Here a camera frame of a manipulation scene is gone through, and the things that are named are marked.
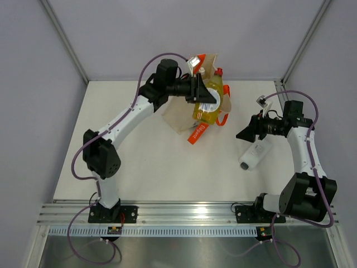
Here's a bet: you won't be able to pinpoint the left aluminium frame post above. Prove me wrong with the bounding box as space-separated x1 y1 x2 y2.
38 0 90 85

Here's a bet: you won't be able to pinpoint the aluminium frame post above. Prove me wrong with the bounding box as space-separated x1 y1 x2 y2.
281 0 334 85
38 0 90 85

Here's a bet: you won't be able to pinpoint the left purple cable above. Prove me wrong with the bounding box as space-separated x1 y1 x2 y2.
66 52 190 265

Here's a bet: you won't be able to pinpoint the purple cable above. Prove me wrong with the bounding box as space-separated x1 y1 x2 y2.
223 89 335 266
66 52 190 265

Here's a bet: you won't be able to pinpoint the aluminium mounting rail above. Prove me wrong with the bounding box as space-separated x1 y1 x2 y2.
36 199 340 226

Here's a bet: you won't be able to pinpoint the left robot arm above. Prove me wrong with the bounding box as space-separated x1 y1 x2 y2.
83 56 222 223

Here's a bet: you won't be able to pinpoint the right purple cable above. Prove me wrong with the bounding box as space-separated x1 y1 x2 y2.
223 89 335 266

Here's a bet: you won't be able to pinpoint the yellow dish soap bottle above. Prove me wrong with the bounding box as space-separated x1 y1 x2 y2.
192 68 224 125

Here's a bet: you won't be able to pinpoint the white lotion bottle black cap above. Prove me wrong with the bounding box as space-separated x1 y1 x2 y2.
239 138 273 171

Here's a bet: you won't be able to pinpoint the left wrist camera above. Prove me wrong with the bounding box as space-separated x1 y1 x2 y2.
186 55 201 76

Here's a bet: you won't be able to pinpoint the small amber soap bottle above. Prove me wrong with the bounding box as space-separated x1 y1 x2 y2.
199 67 206 80

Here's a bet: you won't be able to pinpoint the canvas bag orange handles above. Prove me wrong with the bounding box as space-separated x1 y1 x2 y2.
162 54 231 145

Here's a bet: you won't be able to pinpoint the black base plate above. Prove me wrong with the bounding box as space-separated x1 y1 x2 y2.
234 205 275 224
88 205 138 224

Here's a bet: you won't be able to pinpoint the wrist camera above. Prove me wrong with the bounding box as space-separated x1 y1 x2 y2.
256 95 273 117
186 55 201 76

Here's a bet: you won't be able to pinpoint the slotted cable duct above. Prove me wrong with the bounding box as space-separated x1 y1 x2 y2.
49 226 258 237

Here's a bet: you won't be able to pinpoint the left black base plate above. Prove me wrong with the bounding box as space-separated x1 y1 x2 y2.
88 205 138 224

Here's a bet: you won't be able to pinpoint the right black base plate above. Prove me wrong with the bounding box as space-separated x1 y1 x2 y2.
234 205 275 224

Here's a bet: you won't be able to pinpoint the right aluminium frame post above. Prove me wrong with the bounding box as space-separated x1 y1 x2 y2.
281 0 334 85

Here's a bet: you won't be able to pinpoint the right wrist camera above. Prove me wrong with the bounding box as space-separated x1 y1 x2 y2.
256 95 273 117

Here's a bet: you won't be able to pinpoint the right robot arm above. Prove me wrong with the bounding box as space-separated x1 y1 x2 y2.
236 97 337 223

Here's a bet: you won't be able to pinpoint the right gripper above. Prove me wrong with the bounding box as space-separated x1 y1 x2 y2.
236 109 284 143

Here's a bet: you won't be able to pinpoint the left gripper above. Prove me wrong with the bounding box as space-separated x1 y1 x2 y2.
165 73 215 104

